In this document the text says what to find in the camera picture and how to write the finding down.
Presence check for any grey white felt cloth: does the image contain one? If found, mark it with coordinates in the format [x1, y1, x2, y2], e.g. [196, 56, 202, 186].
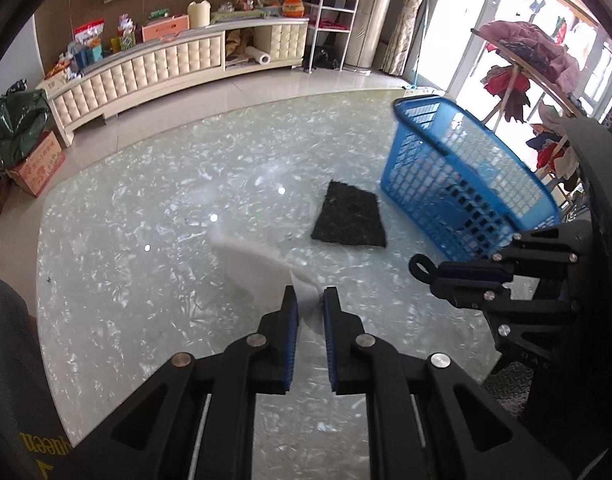
[207, 226, 328, 336]

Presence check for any black scouring pad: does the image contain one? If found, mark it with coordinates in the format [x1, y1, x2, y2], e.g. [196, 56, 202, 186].
[310, 180, 387, 248]

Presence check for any blue plastic laundry basket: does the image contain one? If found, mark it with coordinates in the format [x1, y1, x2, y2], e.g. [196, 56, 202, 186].
[381, 96, 560, 261]

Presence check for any wooden clothes rack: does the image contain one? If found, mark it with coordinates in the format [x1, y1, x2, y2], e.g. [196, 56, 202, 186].
[470, 27, 587, 187]

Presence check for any pink clothes pile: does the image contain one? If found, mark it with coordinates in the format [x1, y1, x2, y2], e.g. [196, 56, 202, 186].
[477, 21, 580, 94]

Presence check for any white paper roll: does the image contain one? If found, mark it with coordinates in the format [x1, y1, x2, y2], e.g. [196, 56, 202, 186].
[244, 47, 270, 65]

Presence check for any red printed cardboard box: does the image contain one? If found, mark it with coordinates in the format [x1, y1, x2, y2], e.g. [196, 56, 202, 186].
[7, 131, 65, 197]

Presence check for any beige curtain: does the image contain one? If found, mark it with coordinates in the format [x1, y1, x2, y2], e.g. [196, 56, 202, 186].
[381, 0, 423, 77]

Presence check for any white metal shelf rack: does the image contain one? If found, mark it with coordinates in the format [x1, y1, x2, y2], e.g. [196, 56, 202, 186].
[303, 0, 360, 73]

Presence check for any white standing air conditioner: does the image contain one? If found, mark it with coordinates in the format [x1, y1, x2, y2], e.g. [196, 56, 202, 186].
[344, 0, 391, 73]

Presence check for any orange bag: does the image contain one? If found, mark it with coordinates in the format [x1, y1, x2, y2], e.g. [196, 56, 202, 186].
[282, 0, 305, 18]

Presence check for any cream tufted tv cabinet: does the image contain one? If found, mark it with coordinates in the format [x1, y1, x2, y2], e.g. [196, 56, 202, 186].
[47, 18, 308, 148]

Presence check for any pink drawer box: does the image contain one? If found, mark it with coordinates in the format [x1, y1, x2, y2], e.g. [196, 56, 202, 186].
[141, 14, 190, 42]

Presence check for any cream plastic jug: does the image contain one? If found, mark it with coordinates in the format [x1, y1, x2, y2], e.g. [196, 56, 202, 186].
[187, 0, 212, 29]

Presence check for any green plastic bag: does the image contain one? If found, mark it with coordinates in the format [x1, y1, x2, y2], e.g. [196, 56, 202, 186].
[0, 89, 52, 170]

